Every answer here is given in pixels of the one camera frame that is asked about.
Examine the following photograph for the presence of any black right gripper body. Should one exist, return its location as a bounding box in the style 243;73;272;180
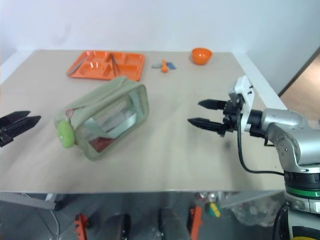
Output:
222;99;245;137

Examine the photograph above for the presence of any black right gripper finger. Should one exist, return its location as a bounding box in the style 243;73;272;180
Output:
187;117;227;138
197;99;227;111

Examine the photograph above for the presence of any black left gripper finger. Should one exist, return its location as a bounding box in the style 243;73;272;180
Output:
6;115;42;141
0;110;32;130

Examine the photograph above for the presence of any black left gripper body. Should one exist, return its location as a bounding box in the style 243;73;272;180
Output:
0;128;15;148

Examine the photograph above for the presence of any green transparent pouch bag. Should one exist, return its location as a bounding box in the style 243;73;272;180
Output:
54;76;151;163

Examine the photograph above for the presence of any green plush zipper charm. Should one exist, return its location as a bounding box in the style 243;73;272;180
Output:
56;120;76;149

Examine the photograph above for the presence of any orange plastic bowl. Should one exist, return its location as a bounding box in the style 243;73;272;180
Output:
191;47;214;66

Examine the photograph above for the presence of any green yellow ball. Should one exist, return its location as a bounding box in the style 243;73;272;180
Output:
204;202;221;218

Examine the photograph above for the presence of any orange compartment tray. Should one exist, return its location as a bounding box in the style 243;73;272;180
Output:
65;50;147;82

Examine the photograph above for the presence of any clear plastic bag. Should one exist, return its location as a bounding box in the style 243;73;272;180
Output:
229;198;279;228

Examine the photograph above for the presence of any orange clamp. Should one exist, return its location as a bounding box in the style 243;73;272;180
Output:
74;212;89;240
188;205;204;240

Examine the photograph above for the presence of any dark chopsticks pair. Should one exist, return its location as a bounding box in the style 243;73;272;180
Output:
110;52;122;75

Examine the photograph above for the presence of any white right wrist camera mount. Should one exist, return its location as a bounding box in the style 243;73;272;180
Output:
227;75;257;131

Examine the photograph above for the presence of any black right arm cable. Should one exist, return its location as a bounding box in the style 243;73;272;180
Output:
236;113;286;175

